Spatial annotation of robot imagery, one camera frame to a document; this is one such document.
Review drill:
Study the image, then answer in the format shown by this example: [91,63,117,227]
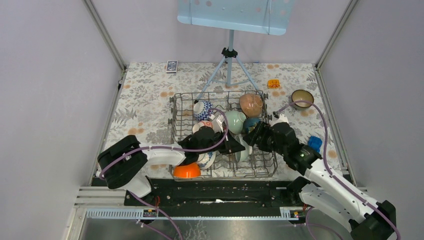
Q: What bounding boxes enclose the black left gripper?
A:
[198,127,246,155]

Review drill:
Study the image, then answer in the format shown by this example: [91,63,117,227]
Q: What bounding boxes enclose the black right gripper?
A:
[242,120,287,157]

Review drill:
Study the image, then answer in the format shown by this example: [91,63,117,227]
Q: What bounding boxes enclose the pale green checkered bowl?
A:
[235,135,253,162]

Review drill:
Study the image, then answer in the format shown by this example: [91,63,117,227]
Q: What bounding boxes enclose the dark brown patterned bowl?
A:
[290,89,314,110]

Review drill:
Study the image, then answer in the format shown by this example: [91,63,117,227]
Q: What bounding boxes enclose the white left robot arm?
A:
[97,126,246,206]

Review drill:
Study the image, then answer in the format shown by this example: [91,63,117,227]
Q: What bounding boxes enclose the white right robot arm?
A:
[243,121,399,240]

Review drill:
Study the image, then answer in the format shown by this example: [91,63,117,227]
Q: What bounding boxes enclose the dark teal gold bowl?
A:
[242,117,262,134]

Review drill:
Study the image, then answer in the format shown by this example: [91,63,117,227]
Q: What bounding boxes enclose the light green bowl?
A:
[225,110,247,135]

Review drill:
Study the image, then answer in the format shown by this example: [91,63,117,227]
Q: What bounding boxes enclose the white blue floral bowl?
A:
[196,151,217,170]

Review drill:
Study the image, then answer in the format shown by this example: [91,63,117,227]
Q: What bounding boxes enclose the pink speckled bowl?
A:
[239,93,263,118]

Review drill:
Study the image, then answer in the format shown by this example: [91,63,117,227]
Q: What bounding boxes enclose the white red patterned bowl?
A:
[192,120,213,134]

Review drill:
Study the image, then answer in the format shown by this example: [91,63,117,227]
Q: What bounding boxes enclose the blue white zigzag bowl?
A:
[193,100,214,122]

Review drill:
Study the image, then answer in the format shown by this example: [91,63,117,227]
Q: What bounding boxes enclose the orange bowl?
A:
[172,162,201,179]

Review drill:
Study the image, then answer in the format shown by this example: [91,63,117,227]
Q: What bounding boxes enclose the small yellow orange toy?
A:
[267,79,281,89]

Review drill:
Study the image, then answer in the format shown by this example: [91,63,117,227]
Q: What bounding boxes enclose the blue plastic toy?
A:
[307,136,323,153]

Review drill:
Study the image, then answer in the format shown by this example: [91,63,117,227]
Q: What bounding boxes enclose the light blue tripod stand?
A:
[196,29,260,100]

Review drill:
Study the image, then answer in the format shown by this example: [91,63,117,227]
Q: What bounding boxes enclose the playing card box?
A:
[165,60,179,74]

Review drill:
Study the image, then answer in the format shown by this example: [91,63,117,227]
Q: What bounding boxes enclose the light blue board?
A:
[177,0,295,36]

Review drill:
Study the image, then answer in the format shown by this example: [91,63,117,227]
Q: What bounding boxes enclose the grey wire dish rack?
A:
[168,90,278,180]

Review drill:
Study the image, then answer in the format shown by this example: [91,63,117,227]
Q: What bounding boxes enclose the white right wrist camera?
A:
[269,111,289,126]

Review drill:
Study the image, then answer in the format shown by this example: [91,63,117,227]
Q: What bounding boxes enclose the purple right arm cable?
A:
[273,100,402,240]

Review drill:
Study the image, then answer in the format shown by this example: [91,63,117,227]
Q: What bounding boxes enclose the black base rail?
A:
[142,178,306,218]

